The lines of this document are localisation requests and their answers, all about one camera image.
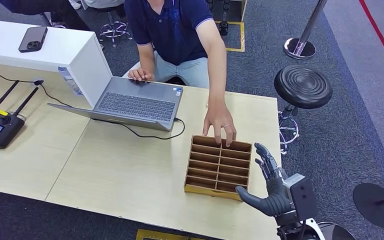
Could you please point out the wooden slotted card organizer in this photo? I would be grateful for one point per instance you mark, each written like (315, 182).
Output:
(216, 169)

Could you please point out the small black floor object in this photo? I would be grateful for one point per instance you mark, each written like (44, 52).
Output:
(223, 28)

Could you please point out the person's right forearm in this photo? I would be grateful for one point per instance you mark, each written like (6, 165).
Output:
(146, 58)

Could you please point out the chrome chair base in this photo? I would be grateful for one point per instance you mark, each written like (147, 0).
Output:
(114, 30)

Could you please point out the person's left hand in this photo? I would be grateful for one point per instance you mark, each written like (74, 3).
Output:
(218, 117)

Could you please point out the grey laptop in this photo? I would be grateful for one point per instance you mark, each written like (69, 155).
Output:
(139, 104)

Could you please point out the person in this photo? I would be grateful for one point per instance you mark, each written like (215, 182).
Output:
(46, 6)
(175, 30)

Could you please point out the black round stool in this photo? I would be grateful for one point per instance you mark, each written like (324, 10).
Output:
(303, 86)

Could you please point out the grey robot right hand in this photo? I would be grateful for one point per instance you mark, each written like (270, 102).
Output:
(278, 198)

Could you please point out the black remote controller with antennas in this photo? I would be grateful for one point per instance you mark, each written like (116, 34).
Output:
(0, 127)

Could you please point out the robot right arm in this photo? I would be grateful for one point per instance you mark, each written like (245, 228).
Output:
(311, 232)

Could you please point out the chrome stanchion post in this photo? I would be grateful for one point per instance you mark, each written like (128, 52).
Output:
(299, 48)

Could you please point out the person's left forearm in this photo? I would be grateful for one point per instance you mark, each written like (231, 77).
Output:
(216, 73)

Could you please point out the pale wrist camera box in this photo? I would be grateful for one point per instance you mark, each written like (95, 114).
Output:
(301, 198)

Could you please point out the black smartphone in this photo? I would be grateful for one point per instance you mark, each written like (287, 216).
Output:
(33, 39)

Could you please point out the white raised counter box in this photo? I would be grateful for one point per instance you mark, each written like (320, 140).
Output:
(46, 49)

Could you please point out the person's right hand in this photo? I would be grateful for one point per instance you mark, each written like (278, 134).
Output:
(140, 74)

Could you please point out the black stanchion base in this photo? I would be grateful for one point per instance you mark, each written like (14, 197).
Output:
(374, 208)

